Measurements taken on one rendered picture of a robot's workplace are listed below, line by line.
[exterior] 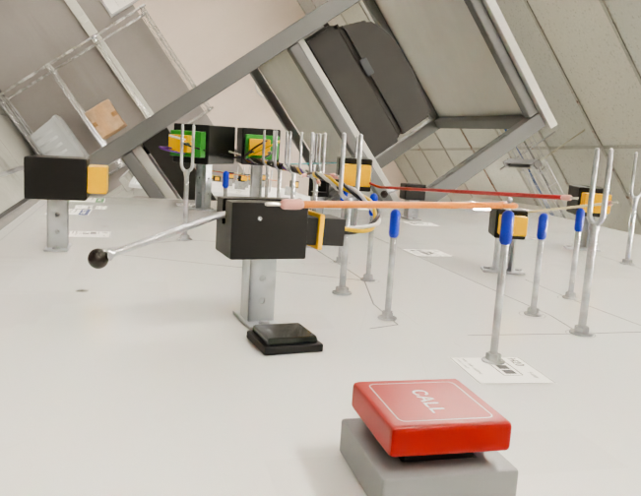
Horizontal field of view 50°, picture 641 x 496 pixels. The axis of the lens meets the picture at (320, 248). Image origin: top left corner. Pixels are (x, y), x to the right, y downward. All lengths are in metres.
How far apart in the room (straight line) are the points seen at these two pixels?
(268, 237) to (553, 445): 0.24
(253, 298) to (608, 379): 0.24
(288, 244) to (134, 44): 7.56
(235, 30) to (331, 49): 6.56
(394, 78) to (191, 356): 1.23
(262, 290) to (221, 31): 7.61
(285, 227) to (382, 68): 1.12
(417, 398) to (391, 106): 1.33
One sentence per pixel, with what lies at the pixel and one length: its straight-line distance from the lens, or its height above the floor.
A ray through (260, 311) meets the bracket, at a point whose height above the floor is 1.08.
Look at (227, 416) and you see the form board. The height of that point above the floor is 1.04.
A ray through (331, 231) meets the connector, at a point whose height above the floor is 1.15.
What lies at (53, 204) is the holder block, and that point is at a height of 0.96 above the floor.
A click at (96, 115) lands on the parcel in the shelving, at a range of 7.43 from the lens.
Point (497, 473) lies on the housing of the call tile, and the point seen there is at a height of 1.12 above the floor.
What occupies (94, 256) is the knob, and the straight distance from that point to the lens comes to 0.48.
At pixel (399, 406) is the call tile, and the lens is 0.28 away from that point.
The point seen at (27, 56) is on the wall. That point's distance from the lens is 8.11.
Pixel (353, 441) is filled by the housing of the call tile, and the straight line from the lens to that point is 0.30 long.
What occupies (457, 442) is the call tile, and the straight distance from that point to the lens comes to 0.28.
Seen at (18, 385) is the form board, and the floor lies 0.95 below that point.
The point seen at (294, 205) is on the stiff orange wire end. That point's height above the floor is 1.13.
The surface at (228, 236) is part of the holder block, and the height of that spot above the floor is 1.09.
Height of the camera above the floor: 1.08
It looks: 6 degrees up
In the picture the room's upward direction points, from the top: 55 degrees clockwise
